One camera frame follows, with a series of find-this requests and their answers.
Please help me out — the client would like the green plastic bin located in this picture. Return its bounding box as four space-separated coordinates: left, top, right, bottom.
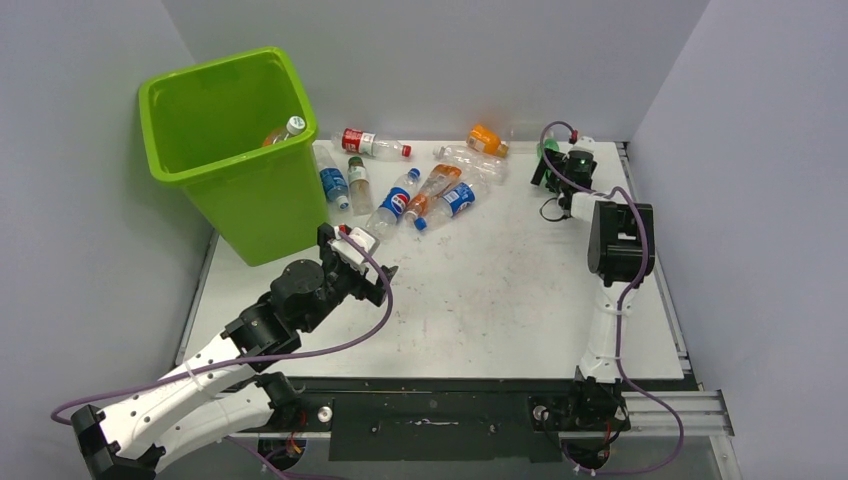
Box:
138 46 328 266

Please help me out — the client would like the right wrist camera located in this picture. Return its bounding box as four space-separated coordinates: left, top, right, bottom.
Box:
569 130 596 153

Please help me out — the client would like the green plastic bottle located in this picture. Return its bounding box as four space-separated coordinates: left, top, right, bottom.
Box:
536 136 560 163

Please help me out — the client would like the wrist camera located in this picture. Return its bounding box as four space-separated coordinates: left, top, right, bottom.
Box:
329 225 380 273
569 130 596 153

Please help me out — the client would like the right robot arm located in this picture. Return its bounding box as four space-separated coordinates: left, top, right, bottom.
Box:
531 146 655 430

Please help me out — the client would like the orange label slim bottle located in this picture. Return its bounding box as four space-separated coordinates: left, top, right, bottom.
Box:
403 163 462 224

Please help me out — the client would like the clear crushed bottle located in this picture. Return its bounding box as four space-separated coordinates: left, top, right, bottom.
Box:
433 145 508 185

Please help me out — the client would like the blue label blue cap bottle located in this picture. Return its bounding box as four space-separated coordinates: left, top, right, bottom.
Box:
413 182 478 232

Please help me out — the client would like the orange bottle at back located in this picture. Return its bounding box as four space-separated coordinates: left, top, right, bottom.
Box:
466 124 509 158

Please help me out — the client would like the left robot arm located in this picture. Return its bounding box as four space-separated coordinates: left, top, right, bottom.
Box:
70 224 397 479

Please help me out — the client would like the large orange tea bottle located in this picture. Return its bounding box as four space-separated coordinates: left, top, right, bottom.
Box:
262 115 307 147

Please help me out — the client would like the pepsi bottle centre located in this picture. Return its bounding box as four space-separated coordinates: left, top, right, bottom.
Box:
365 168 421 241

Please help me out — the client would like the blue label bottle near bin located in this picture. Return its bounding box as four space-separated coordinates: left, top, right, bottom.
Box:
313 145 350 211

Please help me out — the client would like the aluminium table edge rail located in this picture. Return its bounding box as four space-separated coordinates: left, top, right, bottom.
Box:
615 141 734 437

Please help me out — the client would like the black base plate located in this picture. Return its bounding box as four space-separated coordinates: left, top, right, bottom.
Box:
253 377 631 463

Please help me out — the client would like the green cap white label bottle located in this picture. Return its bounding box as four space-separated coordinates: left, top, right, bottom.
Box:
347 156 374 216

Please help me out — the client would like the red label clear bottle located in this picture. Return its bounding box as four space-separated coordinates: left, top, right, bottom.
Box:
331 128 412 161

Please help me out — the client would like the clear bottle at wall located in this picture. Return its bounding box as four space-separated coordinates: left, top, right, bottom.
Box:
507 120 552 142

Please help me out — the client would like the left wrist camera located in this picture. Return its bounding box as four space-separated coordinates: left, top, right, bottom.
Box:
329 225 380 273

